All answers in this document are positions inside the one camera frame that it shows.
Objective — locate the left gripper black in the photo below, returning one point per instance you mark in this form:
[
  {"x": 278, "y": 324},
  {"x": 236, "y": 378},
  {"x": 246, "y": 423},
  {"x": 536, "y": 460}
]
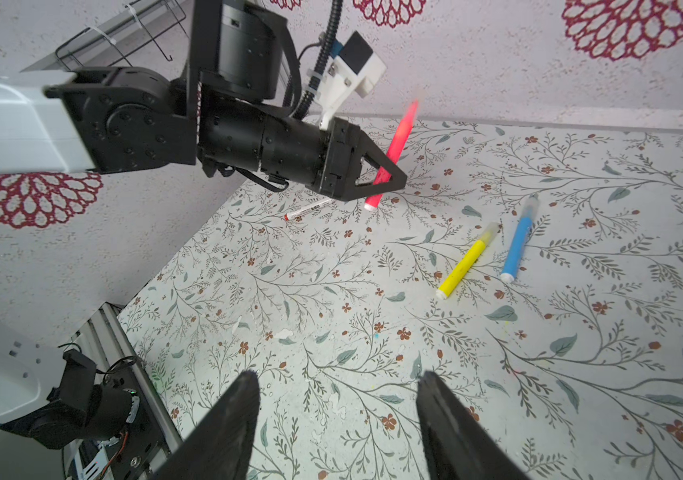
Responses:
[{"x": 246, "y": 105}]

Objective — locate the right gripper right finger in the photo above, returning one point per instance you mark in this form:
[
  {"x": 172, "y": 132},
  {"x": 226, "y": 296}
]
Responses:
[{"x": 455, "y": 445}]

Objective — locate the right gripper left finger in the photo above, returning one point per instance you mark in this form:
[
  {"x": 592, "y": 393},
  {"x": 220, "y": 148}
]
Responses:
[{"x": 221, "y": 445}]

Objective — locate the pink highlighter pen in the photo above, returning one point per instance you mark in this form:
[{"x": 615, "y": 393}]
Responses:
[{"x": 394, "y": 152}]

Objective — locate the yellow highlighter pen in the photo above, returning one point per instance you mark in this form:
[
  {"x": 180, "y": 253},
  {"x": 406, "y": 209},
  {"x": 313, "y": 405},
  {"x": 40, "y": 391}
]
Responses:
[{"x": 457, "y": 275}]

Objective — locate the white pen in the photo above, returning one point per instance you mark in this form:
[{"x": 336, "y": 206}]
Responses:
[{"x": 296, "y": 213}]

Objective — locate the blue pen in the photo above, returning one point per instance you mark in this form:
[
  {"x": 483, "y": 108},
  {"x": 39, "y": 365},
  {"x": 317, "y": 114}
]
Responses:
[{"x": 513, "y": 261}]

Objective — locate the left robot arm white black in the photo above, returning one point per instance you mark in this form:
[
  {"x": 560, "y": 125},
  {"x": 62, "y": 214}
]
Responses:
[{"x": 58, "y": 131}]

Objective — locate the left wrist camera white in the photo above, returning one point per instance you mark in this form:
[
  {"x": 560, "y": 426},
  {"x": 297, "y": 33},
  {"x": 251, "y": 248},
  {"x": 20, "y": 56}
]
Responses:
[{"x": 353, "y": 68}]

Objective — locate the black wire wall rack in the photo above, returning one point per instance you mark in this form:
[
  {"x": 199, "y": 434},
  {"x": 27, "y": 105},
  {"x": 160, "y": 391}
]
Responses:
[{"x": 151, "y": 34}]

